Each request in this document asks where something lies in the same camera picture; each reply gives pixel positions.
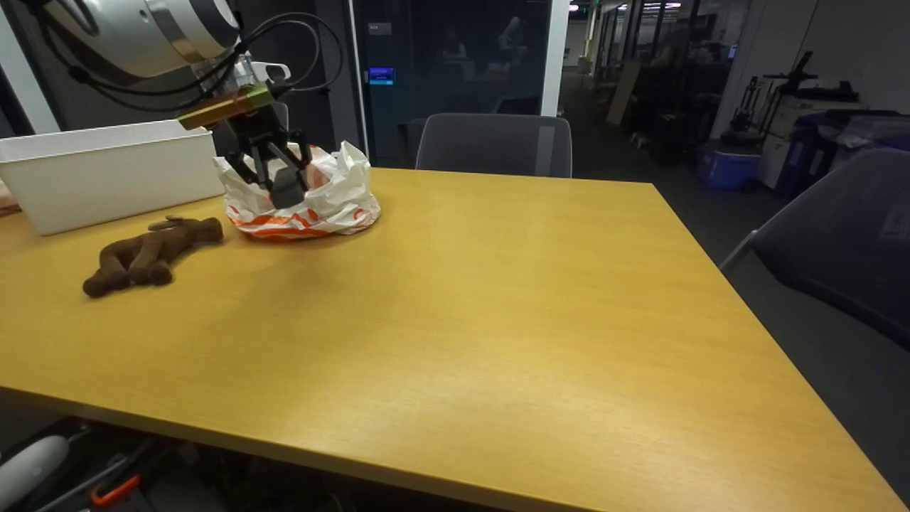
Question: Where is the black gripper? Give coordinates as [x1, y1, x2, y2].
[211, 54, 310, 185]

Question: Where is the white orange plastic bag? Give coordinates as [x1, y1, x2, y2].
[217, 143, 381, 242]

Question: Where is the brown moose plush toy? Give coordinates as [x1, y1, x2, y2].
[82, 217, 226, 298]

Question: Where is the black duster block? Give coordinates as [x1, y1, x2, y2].
[271, 169, 307, 209]

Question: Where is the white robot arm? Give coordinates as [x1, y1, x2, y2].
[24, 0, 310, 200]

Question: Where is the white rectangular bin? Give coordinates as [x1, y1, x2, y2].
[0, 121, 223, 236]

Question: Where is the grey chair behind table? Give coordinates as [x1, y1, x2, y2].
[416, 115, 574, 178]

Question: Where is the white cylinder under table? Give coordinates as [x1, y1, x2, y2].
[0, 436, 68, 512]

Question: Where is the blue bin in background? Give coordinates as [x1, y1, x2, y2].
[699, 149, 762, 190]

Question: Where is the dark chair at right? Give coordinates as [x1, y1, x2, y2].
[722, 149, 910, 348]

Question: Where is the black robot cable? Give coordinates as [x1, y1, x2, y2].
[37, 8, 349, 109]

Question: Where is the orange handled tool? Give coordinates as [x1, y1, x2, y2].
[91, 475, 142, 512]

